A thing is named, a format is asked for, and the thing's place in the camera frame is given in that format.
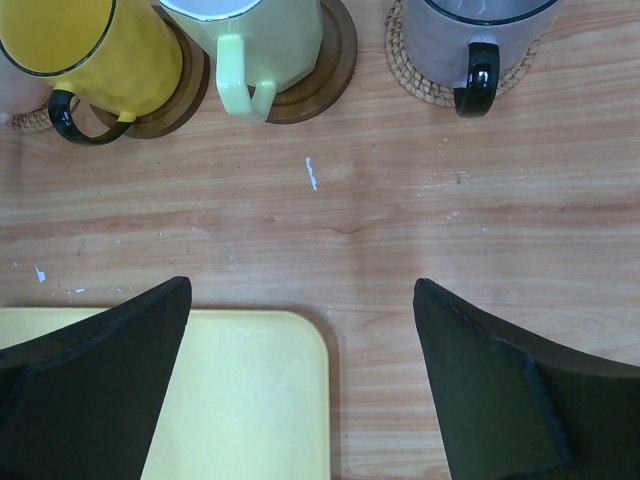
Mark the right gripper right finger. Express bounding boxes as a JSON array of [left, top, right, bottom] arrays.
[[413, 279, 639, 479]]

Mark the dark brown wooden coaster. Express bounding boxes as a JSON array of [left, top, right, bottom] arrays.
[[266, 0, 358, 124]]

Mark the purple translucent cup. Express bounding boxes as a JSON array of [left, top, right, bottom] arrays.
[[403, 0, 560, 118]]

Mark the yellow translucent cup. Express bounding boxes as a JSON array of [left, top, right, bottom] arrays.
[[1, 0, 183, 145]]

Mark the light woven rattan coaster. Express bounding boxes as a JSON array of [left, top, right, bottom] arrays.
[[384, 0, 540, 108]]

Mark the white cup green handle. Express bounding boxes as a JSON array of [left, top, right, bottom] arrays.
[[160, 0, 323, 123]]

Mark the yellow plastic tray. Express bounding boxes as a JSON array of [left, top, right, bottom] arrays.
[[1, 308, 330, 479]]

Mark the pink translucent cup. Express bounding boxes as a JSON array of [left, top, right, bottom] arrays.
[[0, 53, 52, 115]]

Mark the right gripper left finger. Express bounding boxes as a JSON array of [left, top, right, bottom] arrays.
[[1, 276, 192, 479]]

